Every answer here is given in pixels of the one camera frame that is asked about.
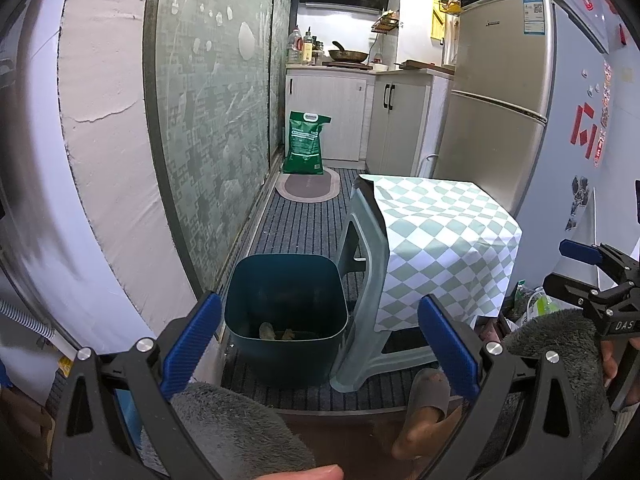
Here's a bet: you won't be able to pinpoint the pale green plastic stool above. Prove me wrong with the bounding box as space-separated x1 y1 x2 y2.
329 179 442 394

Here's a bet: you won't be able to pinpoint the wire wall rack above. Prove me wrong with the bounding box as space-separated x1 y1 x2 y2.
371 9 402 34

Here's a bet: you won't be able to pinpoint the person's right hand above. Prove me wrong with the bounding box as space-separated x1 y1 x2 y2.
600 339 622 387

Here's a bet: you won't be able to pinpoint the white kitchen cabinet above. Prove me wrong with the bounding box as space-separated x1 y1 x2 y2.
284 68 371 164

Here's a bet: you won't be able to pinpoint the grey striped floor mat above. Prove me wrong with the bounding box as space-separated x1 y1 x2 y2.
219 164 452 414

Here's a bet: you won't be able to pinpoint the oval grey pink mat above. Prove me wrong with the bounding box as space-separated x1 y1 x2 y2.
274 168 342 205

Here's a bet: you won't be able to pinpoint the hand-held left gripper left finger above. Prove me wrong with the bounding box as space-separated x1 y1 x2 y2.
50 291 224 480

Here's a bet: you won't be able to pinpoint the frying pan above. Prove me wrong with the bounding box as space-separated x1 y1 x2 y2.
327 41 371 64

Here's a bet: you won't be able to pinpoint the plastic bag green contents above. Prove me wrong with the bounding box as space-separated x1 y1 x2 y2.
509 281 557 332

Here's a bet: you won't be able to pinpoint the clear plastic bottle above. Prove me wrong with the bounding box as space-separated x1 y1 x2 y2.
287 27 304 66

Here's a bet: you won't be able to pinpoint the person's left hand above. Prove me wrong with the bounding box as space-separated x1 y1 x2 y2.
259 463 345 480

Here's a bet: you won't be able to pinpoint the cabinet with black handles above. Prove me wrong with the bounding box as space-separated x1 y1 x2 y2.
367 69 454 179

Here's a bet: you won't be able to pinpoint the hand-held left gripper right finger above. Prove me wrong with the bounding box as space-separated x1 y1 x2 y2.
417 294 586 480

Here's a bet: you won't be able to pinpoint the white corrugated hose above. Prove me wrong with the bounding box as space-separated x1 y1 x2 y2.
0 299 57 342

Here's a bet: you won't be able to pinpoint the red paper-cut sticker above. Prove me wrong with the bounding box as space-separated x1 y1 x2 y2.
572 102 599 159

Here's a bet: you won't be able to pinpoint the wire basket yellow contents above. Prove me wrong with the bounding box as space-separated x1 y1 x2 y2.
430 0 462 44

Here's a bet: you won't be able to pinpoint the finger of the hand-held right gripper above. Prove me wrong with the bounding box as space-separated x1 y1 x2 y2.
559 239 640 282
542 271 637 319

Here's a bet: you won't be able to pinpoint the person's foot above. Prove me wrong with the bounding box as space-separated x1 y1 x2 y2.
392 400 472 462

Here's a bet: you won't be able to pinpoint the grey fleece pants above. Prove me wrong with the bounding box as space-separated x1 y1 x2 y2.
140 308 619 480

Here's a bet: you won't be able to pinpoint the teal plastic bin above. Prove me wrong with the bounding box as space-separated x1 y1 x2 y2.
223 253 350 390

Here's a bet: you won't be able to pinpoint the light blue fridge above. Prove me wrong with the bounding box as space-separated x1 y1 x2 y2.
514 0 640 312

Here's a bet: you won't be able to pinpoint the dark figure sticker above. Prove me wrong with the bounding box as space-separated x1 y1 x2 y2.
564 174 592 232

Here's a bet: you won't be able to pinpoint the wooden cutting board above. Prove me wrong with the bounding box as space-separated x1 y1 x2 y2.
399 59 457 71

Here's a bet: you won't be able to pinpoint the brown slipper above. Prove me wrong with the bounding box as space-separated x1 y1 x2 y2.
402 367 454 442

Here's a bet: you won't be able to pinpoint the green rice bag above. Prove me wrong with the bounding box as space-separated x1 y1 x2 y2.
281 109 332 176

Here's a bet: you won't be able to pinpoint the patterned frosted sliding door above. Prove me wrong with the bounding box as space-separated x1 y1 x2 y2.
142 0 279 297
267 0 297 162

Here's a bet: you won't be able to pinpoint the silver fridge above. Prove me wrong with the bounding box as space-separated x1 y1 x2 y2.
432 0 559 212

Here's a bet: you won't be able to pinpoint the fridge label sticker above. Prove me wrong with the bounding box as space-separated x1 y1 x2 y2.
522 0 547 37

